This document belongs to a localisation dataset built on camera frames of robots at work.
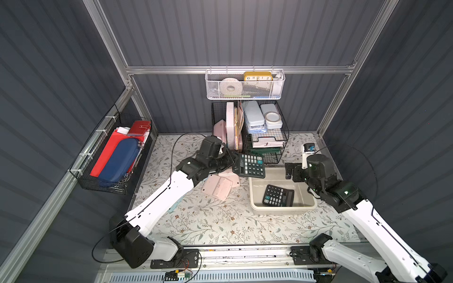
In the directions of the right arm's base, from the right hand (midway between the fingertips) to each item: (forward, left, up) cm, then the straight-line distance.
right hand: (301, 168), depth 72 cm
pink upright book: (+31, +30, 0) cm, 43 cm away
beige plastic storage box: (-5, -6, -22) cm, 23 cm away
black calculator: (-2, +6, -23) cm, 24 cm away
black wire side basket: (+23, +83, +5) cm, 86 cm away
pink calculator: (+3, +37, -22) cm, 43 cm away
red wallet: (+17, +71, +7) cm, 73 cm away
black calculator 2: (+1, +21, 0) cm, 21 cm away
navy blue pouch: (-1, +72, +5) cm, 73 cm away
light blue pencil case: (+33, +17, -1) cm, 38 cm away
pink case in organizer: (+38, +37, -15) cm, 55 cm away
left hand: (+3, +25, +3) cm, 25 cm away
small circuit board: (-35, +52, -26) cm, 68 cm away
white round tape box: (+32, +7, -2) cm, 33 cm away
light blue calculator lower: (-9, +59, -25) cm, 65 cm away
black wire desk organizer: (+22, +8, -10) cm, 25 cm away
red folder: (+11, +79, +6) cm, 80 cm away
